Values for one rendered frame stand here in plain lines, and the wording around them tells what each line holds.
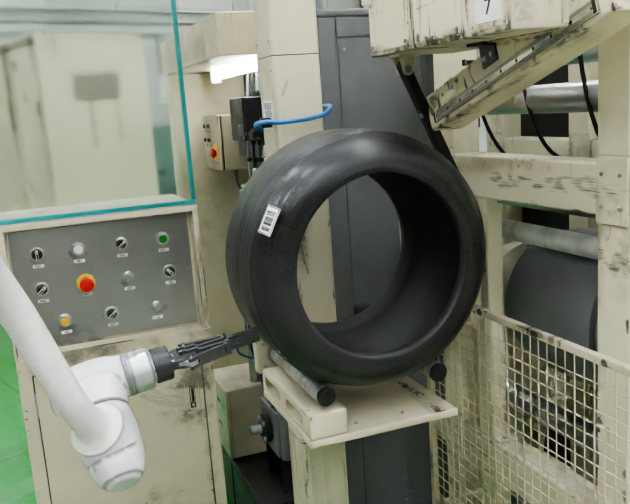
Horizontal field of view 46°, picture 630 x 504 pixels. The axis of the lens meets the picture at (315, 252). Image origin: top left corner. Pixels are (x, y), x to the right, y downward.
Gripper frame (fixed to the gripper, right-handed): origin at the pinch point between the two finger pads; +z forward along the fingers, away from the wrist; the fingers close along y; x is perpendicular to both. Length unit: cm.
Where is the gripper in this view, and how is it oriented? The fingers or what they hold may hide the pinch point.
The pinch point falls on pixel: (243, 338)
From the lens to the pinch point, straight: 166.4
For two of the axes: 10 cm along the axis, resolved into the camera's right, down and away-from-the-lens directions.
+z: 9.1, -2.6, 3.1
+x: 1.9, 9.5, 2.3
